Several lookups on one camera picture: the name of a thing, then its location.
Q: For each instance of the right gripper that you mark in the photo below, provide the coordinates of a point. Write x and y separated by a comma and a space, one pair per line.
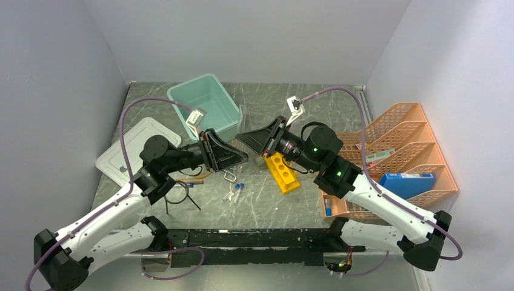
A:
265, 140

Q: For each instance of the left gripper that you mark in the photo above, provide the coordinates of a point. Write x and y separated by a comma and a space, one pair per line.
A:
219, 155

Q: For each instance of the yellow test tube rack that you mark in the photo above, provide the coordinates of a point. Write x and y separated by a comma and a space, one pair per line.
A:
284, 176

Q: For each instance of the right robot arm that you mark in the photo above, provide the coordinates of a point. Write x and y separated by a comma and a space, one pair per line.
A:
416, 234

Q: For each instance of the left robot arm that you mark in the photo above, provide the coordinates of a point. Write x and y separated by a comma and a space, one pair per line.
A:
66, 258

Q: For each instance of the amber rubber tubing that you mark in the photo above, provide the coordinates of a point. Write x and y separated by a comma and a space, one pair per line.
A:
194, 178

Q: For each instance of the mint green plastic bin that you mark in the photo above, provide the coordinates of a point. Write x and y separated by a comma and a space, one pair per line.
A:
207, 93

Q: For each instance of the white plastic bin lid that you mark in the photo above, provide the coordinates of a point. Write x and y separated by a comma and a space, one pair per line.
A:
111, 162

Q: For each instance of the orange mesh file organizer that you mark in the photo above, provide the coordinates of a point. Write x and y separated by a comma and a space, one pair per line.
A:
404, 128

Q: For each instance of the blue binder folder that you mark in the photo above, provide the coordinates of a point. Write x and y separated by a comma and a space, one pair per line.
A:
408, 185

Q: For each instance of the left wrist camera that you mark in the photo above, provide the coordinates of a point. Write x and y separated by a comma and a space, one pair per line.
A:
193, 121

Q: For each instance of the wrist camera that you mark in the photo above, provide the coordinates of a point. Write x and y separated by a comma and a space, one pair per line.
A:
296, 108
193, 121

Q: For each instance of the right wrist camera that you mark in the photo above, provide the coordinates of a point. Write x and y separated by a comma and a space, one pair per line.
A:
296, 108

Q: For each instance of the black wire ring stand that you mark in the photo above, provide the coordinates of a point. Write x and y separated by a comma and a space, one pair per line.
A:
179, 194

